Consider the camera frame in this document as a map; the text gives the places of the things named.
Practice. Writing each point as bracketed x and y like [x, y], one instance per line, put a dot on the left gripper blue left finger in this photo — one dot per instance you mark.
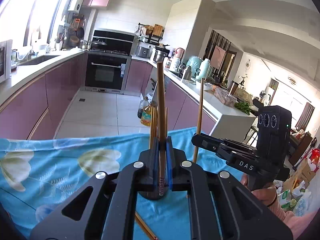
[104, 207]

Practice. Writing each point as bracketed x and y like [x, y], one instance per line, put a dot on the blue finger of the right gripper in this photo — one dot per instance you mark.
[210, 143]

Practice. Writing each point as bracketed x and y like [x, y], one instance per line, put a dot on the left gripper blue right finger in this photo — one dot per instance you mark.
[220, 207]

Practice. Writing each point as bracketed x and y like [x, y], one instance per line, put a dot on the pink sleeve right forearm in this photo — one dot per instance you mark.
[304, 227]

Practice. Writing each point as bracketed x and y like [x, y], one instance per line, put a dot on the person's right hand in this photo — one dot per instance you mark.
[267, 195]

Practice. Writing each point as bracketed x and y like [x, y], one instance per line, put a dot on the black mesh pen cup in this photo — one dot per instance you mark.
[151, 195]

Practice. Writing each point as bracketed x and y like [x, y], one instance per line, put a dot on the blue floral tablecloth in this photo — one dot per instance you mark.
[36, 176]

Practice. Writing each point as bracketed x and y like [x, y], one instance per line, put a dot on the mint green thermos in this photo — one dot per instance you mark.
[204, 67]

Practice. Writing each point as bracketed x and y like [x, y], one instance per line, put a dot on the yellow cooking oil bottle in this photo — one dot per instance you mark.
[146, 115]

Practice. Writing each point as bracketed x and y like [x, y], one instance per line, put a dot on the teal electric kettle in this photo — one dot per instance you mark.
[194, 62]

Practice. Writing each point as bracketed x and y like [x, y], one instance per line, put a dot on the steel stock pot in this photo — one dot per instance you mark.
[160, 54]

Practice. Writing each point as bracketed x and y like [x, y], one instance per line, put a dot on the silver rice cooker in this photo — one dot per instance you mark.
[143, 52]

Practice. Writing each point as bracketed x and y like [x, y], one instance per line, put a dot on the black built-in oven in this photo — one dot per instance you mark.
[106, 72]

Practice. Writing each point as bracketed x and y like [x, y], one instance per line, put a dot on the black range hood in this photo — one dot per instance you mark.
[118, 42]

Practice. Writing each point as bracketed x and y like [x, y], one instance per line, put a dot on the black wok with lid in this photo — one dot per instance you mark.
[98, 45]

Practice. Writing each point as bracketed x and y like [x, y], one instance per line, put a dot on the white microwave oven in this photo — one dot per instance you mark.
[5, 60]

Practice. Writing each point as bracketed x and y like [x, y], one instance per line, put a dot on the black wall rack shelf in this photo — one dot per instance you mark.
[151, 34]

